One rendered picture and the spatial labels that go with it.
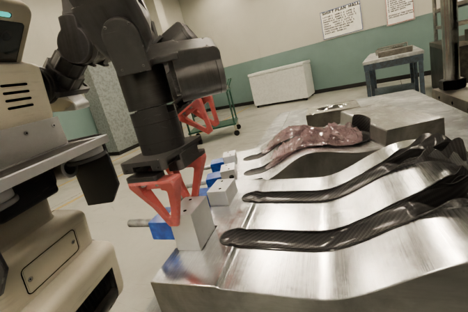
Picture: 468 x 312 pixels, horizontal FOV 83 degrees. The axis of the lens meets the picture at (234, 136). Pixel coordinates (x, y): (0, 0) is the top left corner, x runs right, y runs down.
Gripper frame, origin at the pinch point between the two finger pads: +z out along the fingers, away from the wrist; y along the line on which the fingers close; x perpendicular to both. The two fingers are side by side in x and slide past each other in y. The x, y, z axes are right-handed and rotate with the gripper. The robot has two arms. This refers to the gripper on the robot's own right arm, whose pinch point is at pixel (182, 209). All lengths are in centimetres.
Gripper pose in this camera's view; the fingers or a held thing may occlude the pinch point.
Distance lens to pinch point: 38.7
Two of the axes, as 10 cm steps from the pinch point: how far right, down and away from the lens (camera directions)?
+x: -9.2, 1.4, 3.6
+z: 2.3, 9.5, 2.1
